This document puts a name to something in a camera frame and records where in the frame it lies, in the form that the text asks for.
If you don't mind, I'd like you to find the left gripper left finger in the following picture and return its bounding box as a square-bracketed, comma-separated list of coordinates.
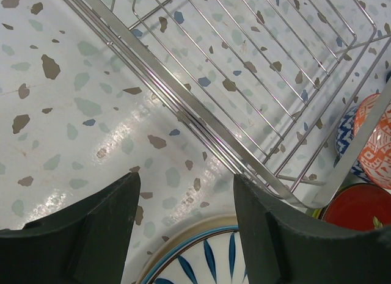
[1, 173, 141, 283]

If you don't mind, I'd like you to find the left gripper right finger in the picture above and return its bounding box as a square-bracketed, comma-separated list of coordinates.
[233, 174, 390, 283]

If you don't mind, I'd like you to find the wire dish rack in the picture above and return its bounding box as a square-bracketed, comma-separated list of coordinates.
[64, 0, 390, 208]

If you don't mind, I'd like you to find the beige plate underneath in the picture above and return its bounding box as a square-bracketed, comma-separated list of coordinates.
[136, 214, 237, 283]

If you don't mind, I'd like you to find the blue striped white plate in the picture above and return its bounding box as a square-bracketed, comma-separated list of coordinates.
[139, 225, 249, 284]

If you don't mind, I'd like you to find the red floral plate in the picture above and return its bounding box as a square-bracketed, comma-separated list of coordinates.
[318, 183, 390, 231]

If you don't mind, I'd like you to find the orange patterned bowl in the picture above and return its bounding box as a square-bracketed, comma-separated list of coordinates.
[354, 93, 390, 190]

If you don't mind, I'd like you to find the blue patterned bowl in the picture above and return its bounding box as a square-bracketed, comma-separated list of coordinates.
[335, 106, 371, 183]

